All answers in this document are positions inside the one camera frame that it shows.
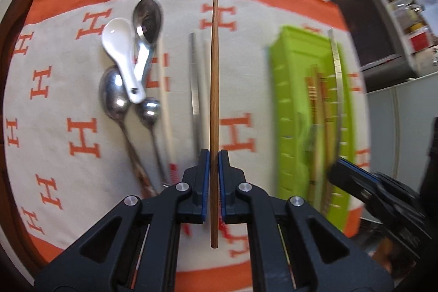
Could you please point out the small metal spoon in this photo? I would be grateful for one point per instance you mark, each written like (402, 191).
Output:
(149, 112)

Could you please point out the metal chopstick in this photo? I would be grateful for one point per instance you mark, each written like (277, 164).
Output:
(338, 73)
(195, 90)

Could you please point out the red container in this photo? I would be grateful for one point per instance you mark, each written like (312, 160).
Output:
(420, 40)

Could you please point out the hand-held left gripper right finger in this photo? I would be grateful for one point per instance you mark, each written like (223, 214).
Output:
(222, 182)

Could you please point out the red-patterned white chopstick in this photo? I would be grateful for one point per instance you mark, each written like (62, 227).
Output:
(169, 127)

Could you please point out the green plastic tray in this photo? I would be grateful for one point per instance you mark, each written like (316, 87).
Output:
(291, 90)

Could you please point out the glass-door cabinet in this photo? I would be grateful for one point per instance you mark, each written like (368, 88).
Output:
(359, 15)

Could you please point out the grey refrigerator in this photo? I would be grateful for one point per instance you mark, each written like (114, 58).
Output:
(393, 114)

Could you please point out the brown wooden chopstick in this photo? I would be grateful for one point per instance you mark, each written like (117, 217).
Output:
(323, 114)
(214, 73)

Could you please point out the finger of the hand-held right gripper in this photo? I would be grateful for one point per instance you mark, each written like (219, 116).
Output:
(388, 181)
(349, 177)

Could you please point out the white ceramic spoon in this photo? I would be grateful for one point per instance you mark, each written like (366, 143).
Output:
(114, 39)

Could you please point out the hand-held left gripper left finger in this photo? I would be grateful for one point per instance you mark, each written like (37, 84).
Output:
(205, 182)

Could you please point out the orange and cream printed blanket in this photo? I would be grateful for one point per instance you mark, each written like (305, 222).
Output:
(68, 90)

